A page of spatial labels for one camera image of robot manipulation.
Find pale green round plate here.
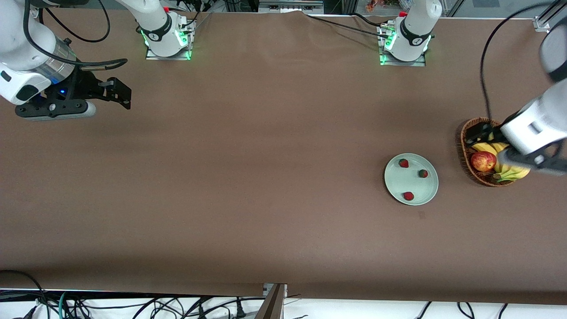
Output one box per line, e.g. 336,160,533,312
384,153,439,206

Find brown wicker basket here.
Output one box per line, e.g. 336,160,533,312
461,117,521,187

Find red apple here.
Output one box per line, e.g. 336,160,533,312
471,151,497,172

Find orange toy figures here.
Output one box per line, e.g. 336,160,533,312
365,0,401,12

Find brown table cover sheet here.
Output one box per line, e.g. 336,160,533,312
0,7,567,306

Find brown metal profile bar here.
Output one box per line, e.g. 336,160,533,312
255,284,286,319

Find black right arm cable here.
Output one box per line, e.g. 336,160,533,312
22,0,129,71

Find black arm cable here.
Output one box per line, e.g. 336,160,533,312
480,2,555,120
22,0,129,71

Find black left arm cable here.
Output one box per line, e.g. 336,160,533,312
480,2,555,120

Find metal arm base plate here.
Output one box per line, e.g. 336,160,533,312
379,24,427,67
145,20,193,61

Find aluminium frame profile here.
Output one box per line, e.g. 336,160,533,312
533,0,567,34

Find short black table cable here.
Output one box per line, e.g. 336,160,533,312
352,12,385,28

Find long black table cable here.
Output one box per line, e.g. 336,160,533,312
303,13,392,39

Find grey metal rail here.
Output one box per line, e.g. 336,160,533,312
258,0,325,14

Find black arched cable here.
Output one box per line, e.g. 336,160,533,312
126,296,186,319

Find black looped cable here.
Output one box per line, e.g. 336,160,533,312
0,269,51,319

